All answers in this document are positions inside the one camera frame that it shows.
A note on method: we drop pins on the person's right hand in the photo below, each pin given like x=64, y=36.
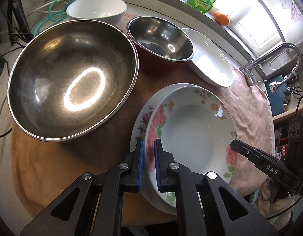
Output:
x=266, y=201

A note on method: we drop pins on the floral deep plate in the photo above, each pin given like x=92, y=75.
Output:
x=190, y=132

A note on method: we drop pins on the black tripod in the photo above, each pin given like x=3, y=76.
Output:
x=18, y=17

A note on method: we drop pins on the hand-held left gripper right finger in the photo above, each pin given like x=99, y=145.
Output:
x=157, y=167

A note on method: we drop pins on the orange fruit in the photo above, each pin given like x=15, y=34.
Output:
x=221, y=18

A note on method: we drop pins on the chrome faucet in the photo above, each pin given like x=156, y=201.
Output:
x=249, y=76

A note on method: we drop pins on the white deep plate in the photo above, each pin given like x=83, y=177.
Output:
x=210, y=59

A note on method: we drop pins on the large steel bowl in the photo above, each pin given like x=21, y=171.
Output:
x=68, y=66

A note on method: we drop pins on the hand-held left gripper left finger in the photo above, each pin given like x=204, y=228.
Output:
x=140, y=167

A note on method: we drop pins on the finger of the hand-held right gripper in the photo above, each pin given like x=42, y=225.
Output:
x=247, y=152

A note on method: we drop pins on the pink towel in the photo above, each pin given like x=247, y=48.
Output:
x=252, y=118

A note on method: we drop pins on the white ceramic bowl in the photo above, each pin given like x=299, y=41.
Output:
x=97, y=7

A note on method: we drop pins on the red steel bowl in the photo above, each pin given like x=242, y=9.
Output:
x=161, y=39

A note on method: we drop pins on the window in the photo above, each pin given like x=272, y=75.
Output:
x=252, y=12

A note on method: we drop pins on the black scissors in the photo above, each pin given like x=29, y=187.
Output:
x=296, y=89

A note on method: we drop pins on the brown towel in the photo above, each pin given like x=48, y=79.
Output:
x=55, y=172

